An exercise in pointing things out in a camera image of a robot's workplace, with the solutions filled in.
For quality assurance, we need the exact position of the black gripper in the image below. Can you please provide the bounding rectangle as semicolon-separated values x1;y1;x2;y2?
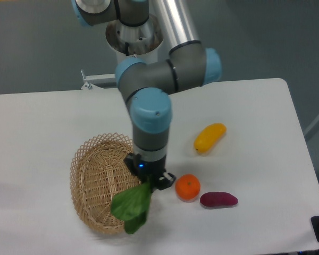
124;152;175;190

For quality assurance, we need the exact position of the green bok choy vegetable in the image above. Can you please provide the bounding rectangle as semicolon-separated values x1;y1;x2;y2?
111;180;152;234

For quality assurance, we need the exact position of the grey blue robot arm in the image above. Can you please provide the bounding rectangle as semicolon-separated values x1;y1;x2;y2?
72;1;222;190

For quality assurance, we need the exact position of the woven wicker basket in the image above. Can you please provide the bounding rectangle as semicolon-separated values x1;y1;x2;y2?
70;133;140;235

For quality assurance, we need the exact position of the orange tangerine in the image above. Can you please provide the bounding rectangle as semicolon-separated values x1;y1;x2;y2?
175;174;201;201

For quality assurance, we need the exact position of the yellow mango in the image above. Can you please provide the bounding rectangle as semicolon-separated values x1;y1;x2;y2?
194;123;227;154

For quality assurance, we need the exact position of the purple sweet potato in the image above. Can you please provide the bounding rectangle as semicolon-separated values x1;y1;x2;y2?
200;192;238;208

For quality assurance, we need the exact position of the white metal base frame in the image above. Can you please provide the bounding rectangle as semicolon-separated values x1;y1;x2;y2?
80;69;116;90

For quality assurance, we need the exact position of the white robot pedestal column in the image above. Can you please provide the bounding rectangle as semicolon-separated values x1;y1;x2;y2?
105;14;163;64

